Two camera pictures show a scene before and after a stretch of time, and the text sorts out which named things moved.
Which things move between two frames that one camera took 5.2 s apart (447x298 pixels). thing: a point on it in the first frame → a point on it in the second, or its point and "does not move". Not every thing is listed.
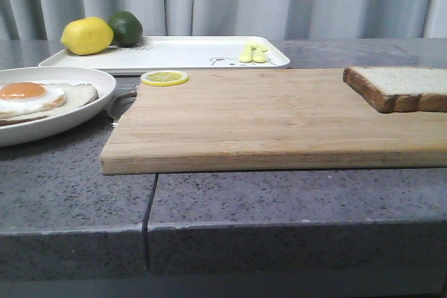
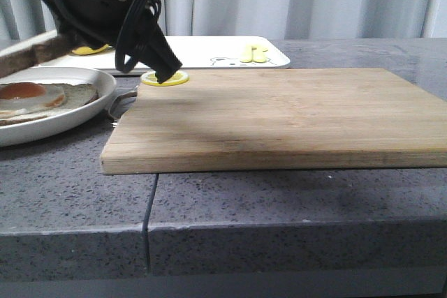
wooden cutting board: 265,119 does not move
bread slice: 400,89 → 35,55
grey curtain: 229,0 does not move
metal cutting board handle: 119,105 does not move
